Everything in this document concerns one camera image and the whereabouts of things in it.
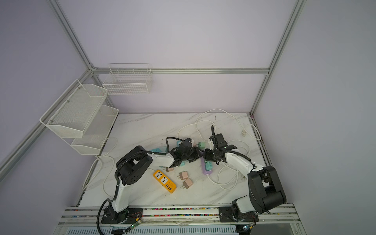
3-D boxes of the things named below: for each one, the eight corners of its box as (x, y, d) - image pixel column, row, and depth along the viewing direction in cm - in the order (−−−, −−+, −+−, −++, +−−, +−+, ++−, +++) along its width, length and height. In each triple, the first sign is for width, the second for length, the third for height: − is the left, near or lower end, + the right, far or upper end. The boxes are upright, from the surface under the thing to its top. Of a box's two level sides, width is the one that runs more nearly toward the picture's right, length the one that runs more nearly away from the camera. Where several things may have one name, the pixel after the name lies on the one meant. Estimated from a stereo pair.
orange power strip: (152, 177, 89) (150, 175, 86) (158, 170, 91) (157, 168, 89) (171, 194, 82) (170, 192, 80) (177, 186, 85) (177, 185, 82)
